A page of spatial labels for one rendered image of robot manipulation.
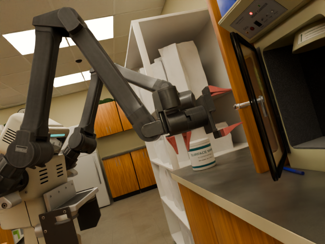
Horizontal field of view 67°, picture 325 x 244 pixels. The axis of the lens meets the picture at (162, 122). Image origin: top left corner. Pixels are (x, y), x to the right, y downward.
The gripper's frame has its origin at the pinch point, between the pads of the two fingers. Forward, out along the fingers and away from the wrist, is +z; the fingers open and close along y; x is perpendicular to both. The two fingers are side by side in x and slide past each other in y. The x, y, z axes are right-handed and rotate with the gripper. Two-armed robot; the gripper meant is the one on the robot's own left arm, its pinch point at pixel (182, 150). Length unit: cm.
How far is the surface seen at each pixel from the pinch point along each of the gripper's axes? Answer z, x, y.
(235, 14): -39, -23, 23
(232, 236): 32.2, -10.5, 6.2
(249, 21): -36, -24, 26
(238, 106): -10.2, -31.2, 10.2
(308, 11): -29, -39, 33
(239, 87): -17.4, -8.9, 25.4
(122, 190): 91, 455, -32
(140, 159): 39, 455, 24
